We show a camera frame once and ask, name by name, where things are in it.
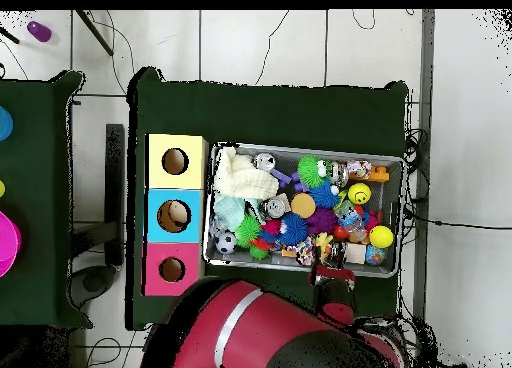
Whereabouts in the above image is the black crushed soda can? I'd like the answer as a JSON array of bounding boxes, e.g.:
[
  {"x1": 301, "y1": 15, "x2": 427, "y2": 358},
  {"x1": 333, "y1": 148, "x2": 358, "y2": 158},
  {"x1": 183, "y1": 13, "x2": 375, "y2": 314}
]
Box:
[{"x1": 259, "y1": 195, "x2": 291, "y2": 221}]

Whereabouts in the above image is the shallow clear mesh bin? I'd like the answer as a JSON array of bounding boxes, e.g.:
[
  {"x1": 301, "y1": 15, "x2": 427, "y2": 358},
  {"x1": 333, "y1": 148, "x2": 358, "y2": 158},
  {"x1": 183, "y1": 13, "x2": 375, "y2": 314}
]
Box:
[{"x1": 201, "y1": 140, "x2": 407, "y2": 279}]

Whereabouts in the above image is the wooden box with three holes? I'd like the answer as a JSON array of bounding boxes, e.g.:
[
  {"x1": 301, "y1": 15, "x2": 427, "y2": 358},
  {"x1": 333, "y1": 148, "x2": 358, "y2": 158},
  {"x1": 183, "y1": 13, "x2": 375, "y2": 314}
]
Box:
[{"x1": 141, "y1": 133, "x2": 210, "y2": 298}]

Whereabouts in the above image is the yellow duck plush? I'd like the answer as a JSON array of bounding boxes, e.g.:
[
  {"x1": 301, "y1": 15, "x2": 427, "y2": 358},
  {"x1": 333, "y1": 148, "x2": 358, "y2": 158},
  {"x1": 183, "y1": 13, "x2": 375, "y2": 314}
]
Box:
[{"x1": 314, "y1": 231, "x2": 334, "y2": 261}]

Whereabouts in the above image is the purple spiky ball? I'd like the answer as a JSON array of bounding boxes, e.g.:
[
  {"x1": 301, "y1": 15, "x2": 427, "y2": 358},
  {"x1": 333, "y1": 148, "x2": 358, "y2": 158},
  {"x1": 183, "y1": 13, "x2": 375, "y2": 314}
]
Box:
[{"x1": 306, "y1": 207, "x2": 338, "y2": 235}]

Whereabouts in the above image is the plain yellow ball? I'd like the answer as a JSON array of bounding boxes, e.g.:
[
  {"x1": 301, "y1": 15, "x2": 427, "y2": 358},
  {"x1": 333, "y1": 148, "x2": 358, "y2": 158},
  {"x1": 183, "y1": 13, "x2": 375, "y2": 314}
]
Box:
[{"x1": 368, "y1": 224, "x2": 396, "y2": 249}]

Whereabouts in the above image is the toy hamburger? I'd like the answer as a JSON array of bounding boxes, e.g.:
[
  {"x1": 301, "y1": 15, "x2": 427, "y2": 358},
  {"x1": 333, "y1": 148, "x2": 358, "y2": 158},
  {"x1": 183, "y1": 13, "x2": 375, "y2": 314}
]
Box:
[{"x1": 290, "y1": 192, "x2": 317, "y2": 219}]

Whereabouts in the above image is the blue fuzzy toy with eyes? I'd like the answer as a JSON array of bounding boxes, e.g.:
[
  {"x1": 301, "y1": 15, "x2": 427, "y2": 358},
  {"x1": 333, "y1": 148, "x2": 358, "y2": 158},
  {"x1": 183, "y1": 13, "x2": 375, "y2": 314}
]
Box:
[{"x1": 309, "y1": 179, "x2": 342, "y2": 210}]

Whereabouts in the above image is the yellow smiley face ball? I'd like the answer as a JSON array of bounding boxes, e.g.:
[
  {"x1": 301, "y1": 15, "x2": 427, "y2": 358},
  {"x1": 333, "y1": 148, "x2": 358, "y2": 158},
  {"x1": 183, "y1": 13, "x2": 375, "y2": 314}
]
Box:
[{"x1": 346, "y1": 182, "x2": 372, "y2": 206}]

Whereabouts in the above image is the green fuzzy toy with eyes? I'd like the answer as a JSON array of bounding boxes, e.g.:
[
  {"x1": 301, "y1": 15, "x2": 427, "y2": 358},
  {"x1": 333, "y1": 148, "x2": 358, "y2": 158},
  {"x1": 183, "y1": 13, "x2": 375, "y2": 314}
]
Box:
[{"x1": 296, "y1": 155, "x2": 330, "y2": 187}]

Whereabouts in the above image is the small black white soccer ball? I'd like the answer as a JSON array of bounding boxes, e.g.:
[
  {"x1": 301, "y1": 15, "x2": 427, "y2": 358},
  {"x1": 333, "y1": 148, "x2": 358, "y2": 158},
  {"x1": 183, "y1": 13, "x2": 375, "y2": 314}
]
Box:
[{"x1": 214, "y1": 230, "x2": 239, "y2": 254}]

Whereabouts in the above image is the silver crushed can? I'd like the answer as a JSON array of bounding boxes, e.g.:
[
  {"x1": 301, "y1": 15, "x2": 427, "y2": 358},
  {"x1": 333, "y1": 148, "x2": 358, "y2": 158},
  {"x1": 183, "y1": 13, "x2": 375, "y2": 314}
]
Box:
[{"x1": 254, "y1": 152, "x2": 277, "y2": 172}]

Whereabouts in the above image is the cream waffle cloth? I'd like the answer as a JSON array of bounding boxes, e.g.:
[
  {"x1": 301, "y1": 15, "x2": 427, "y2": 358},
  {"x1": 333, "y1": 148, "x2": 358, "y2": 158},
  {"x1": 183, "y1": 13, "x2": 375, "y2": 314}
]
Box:
[{"x1": 213, "y1": 146, "x2": 280, "y2": 201}]

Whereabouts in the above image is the black upright panel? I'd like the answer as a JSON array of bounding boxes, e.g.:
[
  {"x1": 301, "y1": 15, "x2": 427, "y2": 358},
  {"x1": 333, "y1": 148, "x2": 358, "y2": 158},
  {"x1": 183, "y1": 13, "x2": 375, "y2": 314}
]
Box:
[{"x1": 104, "y1": 123, "x2": 126, "y2": 267}]

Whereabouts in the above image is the dark green side table cloth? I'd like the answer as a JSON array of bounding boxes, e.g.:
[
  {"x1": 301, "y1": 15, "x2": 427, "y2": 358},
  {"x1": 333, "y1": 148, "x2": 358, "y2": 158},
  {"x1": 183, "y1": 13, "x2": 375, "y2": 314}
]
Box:
[{"x1": 0, "y1": 69, "x2": 93, "y2": 329}]

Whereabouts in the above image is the magenta plastic bowl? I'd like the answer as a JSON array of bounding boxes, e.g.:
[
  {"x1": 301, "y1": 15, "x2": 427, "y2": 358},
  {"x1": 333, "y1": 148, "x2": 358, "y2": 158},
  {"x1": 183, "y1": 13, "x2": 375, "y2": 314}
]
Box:
[{"x1": 0, "y1": 209, "x2": 22, "y2": 279}]

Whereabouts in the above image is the black rod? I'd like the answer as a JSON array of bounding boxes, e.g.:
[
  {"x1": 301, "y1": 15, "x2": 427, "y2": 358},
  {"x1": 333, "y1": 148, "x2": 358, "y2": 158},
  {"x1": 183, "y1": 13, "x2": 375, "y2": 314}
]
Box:
[{"x1": 75, "y1": 9, "x2": 115, "y2": 57}]

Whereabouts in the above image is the blue plastic cup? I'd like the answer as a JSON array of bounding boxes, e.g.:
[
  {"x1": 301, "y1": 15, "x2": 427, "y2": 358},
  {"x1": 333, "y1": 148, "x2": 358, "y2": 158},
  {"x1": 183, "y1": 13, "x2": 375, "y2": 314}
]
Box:
[{"x1": 0, "y1": 105, "x2": 14, "y2": 142}]

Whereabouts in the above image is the purple bottle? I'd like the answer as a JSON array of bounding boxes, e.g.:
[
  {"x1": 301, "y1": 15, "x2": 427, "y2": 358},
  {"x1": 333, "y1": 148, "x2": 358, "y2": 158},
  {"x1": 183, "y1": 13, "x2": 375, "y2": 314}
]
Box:
[{"x1": 26, "y1": 20, "x2": 53, "y2": 44}]

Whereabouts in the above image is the black cable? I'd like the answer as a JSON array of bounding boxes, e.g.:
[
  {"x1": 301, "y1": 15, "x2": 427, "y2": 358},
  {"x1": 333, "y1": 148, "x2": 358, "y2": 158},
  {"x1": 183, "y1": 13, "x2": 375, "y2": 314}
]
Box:
[{"x1": 403, "y1": 207, "x2": 512, "y2": 231}]

